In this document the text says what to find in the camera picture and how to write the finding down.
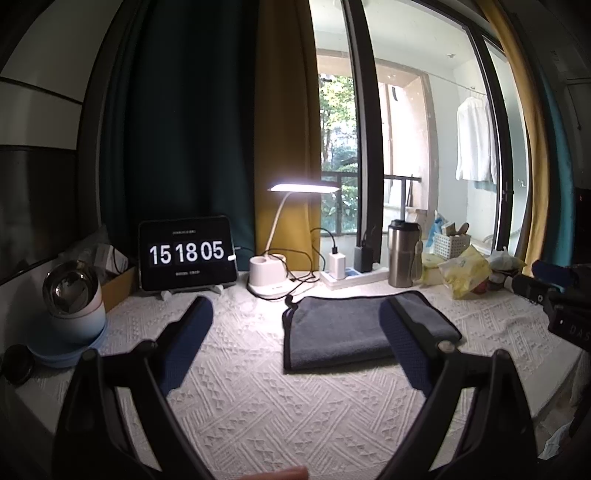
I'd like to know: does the person's left hand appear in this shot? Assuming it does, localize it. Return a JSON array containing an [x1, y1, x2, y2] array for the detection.
[[244, 466, 309, 480]]

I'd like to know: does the cardboard box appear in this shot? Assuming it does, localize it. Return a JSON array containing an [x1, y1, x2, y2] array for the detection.
[[99, 265, 140, 313]]

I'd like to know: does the grey towel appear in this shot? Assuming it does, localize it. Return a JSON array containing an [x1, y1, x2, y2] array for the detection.
[[283, 292, 463, 373]]

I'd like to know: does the white hanging shirt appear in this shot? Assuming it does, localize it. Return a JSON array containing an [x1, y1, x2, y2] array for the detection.
[[455, 94, 499, 184]]

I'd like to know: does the white plastic basket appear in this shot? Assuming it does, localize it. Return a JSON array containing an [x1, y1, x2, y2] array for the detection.
[[433, 231, 472, 260]]

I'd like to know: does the white tablet stand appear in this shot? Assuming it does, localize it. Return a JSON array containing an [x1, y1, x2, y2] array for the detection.
[[154, 282, 223, 302]]

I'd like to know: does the yellow plastic bag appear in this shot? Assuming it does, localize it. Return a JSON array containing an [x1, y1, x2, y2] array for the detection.
[[438, 246, 493, 301]]

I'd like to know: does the black round lid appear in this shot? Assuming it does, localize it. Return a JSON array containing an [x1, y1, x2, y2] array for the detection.
[[2, 344, 34, 385]]

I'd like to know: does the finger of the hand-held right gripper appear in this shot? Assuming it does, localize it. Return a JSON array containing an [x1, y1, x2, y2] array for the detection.
[[531, 260, 579, 288], [512, 274, 556, 306]]

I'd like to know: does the white power strip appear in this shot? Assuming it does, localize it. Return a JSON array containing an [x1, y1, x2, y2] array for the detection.
[[320, 267, 389, 289]]

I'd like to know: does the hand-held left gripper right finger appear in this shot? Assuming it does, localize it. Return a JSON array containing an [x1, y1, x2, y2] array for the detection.
[[379, 296, 539, 480]]

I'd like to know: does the dark monitor screen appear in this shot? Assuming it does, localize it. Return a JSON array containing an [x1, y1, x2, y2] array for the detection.
[[0, 145, 80, 288]]

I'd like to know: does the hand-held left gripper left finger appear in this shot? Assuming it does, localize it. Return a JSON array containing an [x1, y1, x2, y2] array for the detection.
[[52, 296, 214, 480]]

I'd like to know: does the stainless steel tumbler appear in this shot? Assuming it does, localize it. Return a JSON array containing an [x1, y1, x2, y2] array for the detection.
[[387, 220, 424, 288]]

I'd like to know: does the yellow curtain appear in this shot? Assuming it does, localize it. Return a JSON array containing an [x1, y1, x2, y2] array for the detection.
[[475, 0, 550, 277], [254, 0, 322, 273]]

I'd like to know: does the white desk lamp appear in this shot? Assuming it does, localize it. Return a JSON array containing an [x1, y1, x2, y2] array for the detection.
[[247, 181, 341, 302]]

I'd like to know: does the black balcony railing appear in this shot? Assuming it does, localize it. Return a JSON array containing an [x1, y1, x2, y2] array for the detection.
[[321, 170, 422, 237]]

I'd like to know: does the teal curtain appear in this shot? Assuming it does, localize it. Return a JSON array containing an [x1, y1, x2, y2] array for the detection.
[[531, 60, 578, 273]]

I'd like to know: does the black tablet showing clock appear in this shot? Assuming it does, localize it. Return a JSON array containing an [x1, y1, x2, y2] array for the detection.
[[139, 215, 239, 292]]

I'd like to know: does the white textured table cloth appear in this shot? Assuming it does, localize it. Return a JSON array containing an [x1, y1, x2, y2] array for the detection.
[[14, 270, 587, 480]]

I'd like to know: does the dark green curtain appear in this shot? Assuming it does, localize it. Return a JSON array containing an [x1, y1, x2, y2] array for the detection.
[[99, 0, 260, 259]]

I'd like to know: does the white round device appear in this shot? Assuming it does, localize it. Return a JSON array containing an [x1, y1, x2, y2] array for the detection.
[[27, 260, 110, 368]]

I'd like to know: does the black cable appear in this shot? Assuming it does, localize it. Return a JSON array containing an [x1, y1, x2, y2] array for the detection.
[[262, 227, 338, 292]]

